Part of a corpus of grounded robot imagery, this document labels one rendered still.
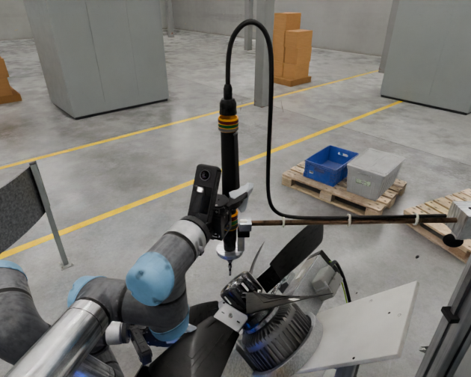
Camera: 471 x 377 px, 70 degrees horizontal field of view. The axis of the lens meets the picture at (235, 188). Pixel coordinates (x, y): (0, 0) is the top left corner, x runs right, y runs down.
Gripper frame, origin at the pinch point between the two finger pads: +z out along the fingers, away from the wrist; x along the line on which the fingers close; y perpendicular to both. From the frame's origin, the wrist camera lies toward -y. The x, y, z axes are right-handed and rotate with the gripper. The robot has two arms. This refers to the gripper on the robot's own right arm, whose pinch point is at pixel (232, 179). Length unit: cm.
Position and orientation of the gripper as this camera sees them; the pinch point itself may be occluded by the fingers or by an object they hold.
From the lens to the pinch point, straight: 80.2
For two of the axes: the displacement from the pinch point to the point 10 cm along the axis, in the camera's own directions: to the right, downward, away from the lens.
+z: 4.0, -4.6, 7.9
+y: 0.0, 8.6, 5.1
